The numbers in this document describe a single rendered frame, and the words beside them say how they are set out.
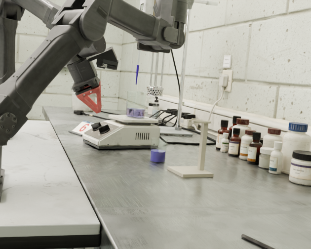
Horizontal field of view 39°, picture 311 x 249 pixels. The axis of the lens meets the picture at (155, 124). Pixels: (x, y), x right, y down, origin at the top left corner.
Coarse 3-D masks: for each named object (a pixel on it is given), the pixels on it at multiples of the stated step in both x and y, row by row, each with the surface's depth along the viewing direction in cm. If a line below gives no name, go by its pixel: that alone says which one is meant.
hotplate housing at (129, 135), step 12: (108, 120) 136; (120, 132) 125; (132, 132) 127; (144, 132) 129; (156, 132) 131; (96, 144) 123; (108, 144) 124; (120, 144) 126; (132, 144) 127; (144, 144) 129
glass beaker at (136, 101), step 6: (126, 90) 132; (132, 90) 135; (132, 96) 129; (138, 96) 129; (144, 96) 130; (126, 102) 132; (132, 102) 130; (138, 102) 129; (144, 102) 131; (126, 108) 131; (132, 108) 130; (138, 108) 130; (144, 108) 131; (126, 114) 131; (132, 114) 130; (138, 114) 130; (144, 114) 132
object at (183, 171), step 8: (192, 120) 100; (200, 120) 102; (200, 136) 103; (200, 144) 103; (200, 152) 103; (200, 160) 103; (168, 168) 104; (176, 168) 103; (184, 168) 103; (192, 168) 104; (200, 168) 103; (184, 176) 97; (192, 176) 98; (200, 176) 99; (208, 176) 100
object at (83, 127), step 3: (81, 123) 154; (84, 123) 153; (87, 123) 152; (78, 126) 153; (81, 126) 152; (84, 126) 151; (87, 126) 150; (90, 126) 149; (75, 129) 152; (78, 129) 151; (81, 129) 150; (84, 129) 149; (87, 129) 148
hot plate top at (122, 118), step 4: (112, 116) 133; (116, 116) 132; (120, 116) 133; (124, 116) 134; (120, 120) 128; (124, 120) 126; (128, 120) 126; (132, 120) 127; (136, 120) 128; (140, 120) 128; (144, 120) 129; (148, 120) 130; (152, 120) 130; (156, 120) 131
